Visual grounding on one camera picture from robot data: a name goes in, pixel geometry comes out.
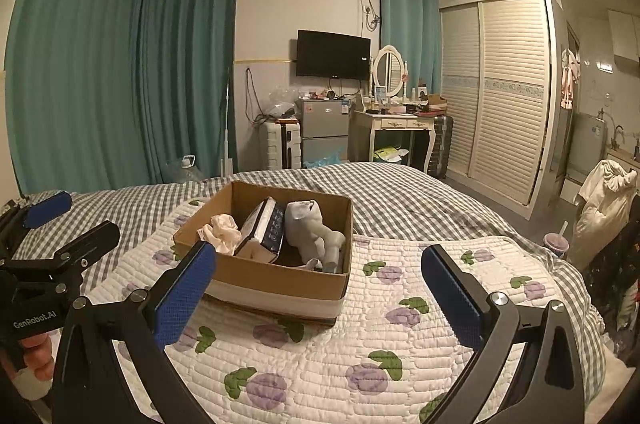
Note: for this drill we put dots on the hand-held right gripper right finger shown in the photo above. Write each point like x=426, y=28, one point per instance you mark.
x=452, y=299

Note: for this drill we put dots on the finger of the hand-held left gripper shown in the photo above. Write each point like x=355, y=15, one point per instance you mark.
x=92, y=241
x=47, y=209

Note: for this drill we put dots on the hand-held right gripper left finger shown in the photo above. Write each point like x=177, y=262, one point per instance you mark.
x=187, y=299

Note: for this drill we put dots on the cream cloth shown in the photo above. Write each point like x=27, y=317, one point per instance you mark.
x=222, y=231

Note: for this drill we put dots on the brown cardboard box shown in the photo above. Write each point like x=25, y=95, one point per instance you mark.
x=280, y=284

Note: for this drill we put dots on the dark blue tissue packet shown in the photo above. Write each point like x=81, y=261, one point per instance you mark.
x=262, y=229

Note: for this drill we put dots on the person's left hand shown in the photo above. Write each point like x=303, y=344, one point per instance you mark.
x=37, y=354

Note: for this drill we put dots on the clear plastic water jug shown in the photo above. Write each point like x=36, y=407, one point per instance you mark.
x=182, y=174

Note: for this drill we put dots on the drink cup with straw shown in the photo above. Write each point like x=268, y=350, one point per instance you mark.
x=556, y=246

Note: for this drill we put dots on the white floral quilted blanket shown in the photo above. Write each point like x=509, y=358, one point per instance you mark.
x=300, y=379

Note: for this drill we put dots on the dark ribbed suitcase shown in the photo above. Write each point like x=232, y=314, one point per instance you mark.
x=442, y=143

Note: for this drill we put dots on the teal curtain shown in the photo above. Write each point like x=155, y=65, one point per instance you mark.
x=410, y=18
x=190, y=53
x=75, y=53

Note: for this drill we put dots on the yellow-green bag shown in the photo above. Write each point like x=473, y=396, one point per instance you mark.
x=390, y=152

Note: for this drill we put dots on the cream garment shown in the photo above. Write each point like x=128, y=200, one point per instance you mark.
x=600, y=214

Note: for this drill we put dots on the dark floral cloth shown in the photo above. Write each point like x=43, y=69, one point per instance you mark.
x=622, y=284

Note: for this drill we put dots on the white suitcase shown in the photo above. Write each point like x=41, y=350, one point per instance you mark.
x=275, y=146

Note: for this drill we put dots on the white pole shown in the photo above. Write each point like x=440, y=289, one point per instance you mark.
x=228, y=123

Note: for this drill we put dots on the white dressing table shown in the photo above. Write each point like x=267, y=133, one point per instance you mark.
x=390, y=121

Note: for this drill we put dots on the blue plastic bag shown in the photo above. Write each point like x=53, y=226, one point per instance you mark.
x=322, y=161

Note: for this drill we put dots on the white louvered wardrobe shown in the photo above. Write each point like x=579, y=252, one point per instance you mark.
x=510, y=103

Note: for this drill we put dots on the grey washing machine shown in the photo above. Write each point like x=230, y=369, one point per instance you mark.
x=590, y=143

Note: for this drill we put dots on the grey mini fridge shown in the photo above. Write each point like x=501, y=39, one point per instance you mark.
x=322, y=123

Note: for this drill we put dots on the clear plastic bag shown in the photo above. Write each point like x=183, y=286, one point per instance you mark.
x=280, y=101

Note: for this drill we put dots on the white oval mirror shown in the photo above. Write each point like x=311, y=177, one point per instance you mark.
x=389, y=68

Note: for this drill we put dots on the pink hanging garment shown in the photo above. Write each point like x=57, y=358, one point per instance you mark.
x=567, y=83

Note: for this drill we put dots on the black wall television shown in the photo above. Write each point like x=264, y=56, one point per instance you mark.
x=332, y=53

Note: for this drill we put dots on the white wall cabinets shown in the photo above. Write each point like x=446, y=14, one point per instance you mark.
x=625, y=33

